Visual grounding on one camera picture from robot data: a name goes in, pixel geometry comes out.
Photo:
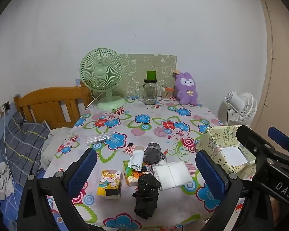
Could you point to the pink wipes packet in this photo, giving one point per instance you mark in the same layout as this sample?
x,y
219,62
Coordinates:
x,y
129,149

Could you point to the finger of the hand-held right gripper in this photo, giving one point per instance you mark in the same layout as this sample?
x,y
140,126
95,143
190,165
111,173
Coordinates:
x,y
279,134
250,139

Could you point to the green patterned board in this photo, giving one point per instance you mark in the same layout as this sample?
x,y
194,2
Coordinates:
x,y
144,65

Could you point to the white standing fan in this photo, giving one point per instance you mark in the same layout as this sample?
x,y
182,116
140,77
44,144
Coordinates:
x,y
245,108

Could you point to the white cloth roll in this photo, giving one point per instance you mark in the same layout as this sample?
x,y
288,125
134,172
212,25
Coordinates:
x,y
137,161

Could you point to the purple plush toy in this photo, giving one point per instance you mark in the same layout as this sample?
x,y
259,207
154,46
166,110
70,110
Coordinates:
x,y
186,91

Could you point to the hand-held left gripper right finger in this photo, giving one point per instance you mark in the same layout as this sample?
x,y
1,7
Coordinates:
x,y
212,173

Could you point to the white towel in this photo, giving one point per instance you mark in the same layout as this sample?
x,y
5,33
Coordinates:
x,y
173,175

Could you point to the white pillow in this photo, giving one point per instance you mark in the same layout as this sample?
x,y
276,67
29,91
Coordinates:
x,y
53,144

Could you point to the cartoon tissue pack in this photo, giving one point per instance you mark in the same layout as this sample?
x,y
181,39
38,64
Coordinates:
x,y
109,180

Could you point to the white crumpled cloth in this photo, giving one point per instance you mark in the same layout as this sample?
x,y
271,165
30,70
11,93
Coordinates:
x,y
1,180

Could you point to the beige door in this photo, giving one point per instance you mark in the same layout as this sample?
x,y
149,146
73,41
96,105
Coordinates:
x,y
281,77

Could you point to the glass jar with green lid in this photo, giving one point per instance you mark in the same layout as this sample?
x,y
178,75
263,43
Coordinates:
x,y
150,92

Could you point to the black cloth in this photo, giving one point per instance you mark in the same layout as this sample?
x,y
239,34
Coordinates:
x,y
145,197

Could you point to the clear plastic packet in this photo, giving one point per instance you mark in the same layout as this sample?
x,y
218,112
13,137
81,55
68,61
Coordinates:
x,y
98,138

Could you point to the wooden bed headboard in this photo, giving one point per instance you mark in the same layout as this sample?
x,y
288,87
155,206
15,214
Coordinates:
x,y
50,96

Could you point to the green orange cartoon packet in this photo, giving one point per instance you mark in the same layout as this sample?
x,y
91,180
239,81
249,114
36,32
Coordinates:
x,y
132,176

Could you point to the wall outlet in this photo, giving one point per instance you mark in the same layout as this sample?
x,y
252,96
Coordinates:
x,y
6,105

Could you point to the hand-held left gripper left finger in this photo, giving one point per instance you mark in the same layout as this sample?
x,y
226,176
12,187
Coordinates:
x,y
83,170

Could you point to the green desk fan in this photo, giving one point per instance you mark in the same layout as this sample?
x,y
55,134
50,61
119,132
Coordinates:
x,y
101,73

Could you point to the yellow gift-wrapped box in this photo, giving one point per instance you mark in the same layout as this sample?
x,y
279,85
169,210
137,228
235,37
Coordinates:
x,y
214,146

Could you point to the cotton swab container orange lid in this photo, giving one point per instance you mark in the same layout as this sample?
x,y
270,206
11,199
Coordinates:
x,y
167,95

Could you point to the grey plaid pillow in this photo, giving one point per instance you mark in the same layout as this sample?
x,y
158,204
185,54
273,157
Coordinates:
x,y
24,144

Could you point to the blue bed sheet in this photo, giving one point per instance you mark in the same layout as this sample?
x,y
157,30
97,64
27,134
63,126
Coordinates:
x,y
7,211

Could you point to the floral tablecloth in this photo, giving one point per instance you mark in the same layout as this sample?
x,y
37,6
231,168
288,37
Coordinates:
x,y
147,120

